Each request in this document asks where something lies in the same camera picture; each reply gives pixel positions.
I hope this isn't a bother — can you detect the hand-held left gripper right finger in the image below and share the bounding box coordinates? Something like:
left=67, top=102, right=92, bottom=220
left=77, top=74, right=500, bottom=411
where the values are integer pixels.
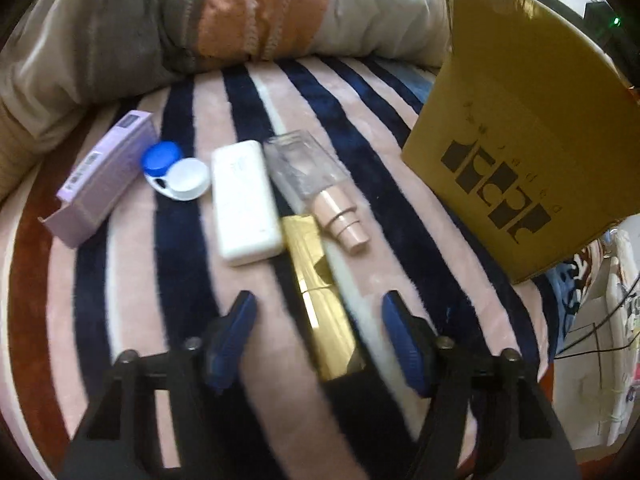
left=381, top=290, right=583, bottom=480

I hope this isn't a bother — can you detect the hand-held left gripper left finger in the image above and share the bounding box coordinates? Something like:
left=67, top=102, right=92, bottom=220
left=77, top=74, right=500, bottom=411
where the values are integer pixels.
left=60, top=290, right=258, bottom=480

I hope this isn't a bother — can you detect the gold carton box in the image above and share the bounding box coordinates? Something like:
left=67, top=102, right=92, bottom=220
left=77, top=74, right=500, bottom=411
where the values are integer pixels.
left=281, top=214, right=371, bottom=383

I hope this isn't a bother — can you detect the white power bank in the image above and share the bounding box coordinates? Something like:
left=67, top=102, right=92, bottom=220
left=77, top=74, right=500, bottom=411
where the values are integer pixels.
left=210, top=140, right=285, bottom=267

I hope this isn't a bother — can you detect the brown cardboard box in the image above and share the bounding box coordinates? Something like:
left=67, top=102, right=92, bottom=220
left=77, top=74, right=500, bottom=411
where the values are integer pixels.
left=401, top=0, right=640, bottom=285

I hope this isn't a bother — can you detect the blue white contact lens case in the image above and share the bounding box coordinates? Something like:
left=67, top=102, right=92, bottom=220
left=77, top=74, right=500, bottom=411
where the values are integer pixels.
left=141, top=141, right=211, bottom=202

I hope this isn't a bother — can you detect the clear pump bottle pink nozzle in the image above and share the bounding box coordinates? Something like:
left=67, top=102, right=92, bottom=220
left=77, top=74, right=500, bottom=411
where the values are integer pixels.
left=263, top=130, right=373, bottom=256

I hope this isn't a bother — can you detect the purple carton box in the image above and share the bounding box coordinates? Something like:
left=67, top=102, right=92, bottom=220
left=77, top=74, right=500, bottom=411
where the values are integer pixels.
left=37, top=110, right=160, bottom=248

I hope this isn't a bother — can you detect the striped plush blanket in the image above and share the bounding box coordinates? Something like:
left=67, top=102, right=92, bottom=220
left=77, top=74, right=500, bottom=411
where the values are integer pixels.
left=0, top=57, right=601, bottom=480

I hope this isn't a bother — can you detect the white bedside cabinet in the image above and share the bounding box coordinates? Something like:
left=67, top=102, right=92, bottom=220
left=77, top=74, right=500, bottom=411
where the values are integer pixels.
left=550, top=230, right=640, bottom=453

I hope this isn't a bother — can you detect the pink grey patchwork duvet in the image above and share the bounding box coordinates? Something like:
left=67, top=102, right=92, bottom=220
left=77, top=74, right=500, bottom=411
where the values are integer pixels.
left=0, top=0, right=453, bottom=201

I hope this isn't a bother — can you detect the black cable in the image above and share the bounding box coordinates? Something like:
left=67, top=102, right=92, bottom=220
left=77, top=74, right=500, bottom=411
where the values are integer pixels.
left=554, top=260, right=640, bottom=376

